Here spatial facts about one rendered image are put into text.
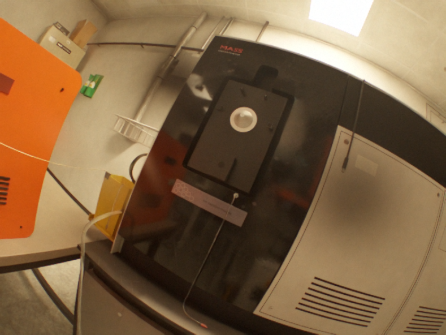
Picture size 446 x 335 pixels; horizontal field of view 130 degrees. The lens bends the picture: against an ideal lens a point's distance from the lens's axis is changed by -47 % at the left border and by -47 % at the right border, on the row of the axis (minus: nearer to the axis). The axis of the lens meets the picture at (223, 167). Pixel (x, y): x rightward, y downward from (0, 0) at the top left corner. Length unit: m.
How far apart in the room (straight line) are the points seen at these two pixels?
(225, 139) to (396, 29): 1.91
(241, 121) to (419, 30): 1.91
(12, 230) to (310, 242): 0.68
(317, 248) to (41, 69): 0.67
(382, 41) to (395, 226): 1.87
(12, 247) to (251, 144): 0.62
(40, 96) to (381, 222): 0.77
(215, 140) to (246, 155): 0.08
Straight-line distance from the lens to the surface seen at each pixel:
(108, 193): 0.61
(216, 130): 0.46
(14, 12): 3.60
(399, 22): 2.06
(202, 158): 0.45
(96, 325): 0.68
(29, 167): 0.51
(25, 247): 0.57
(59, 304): 1.15
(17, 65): 0.45
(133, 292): 0.49
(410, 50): 2.24
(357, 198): 0.46
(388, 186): 0.51
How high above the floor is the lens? 1.06
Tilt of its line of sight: 4 degrees up
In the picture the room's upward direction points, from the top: 25 degrees clockwise
